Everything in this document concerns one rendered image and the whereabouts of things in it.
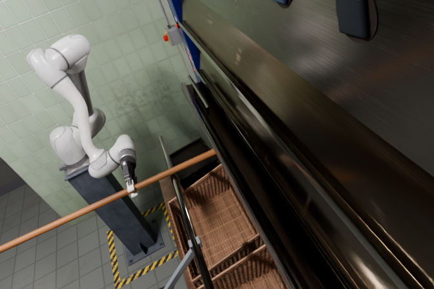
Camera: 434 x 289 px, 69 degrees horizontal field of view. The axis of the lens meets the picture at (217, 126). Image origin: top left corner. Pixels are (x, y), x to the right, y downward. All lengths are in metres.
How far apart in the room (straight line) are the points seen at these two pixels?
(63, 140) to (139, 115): 0.82
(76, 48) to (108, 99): 0.92
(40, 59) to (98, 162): 0.58
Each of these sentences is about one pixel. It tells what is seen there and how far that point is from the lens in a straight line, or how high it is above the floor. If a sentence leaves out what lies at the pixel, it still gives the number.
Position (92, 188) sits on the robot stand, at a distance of 2.29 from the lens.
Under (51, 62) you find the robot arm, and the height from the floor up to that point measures 1.73.
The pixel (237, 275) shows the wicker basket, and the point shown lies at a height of 0.70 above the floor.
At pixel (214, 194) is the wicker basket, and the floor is 0.62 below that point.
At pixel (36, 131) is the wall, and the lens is 2.80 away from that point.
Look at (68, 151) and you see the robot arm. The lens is 2.12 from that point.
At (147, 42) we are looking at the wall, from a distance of 2.47.
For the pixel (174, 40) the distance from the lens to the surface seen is 2.13.
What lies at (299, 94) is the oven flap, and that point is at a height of 1.83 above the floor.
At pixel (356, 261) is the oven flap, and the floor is 1.51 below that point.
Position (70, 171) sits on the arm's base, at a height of 1.02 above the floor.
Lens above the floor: 2.20
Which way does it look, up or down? 38 degrees down
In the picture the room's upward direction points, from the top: 20 degrees counter-clockwise
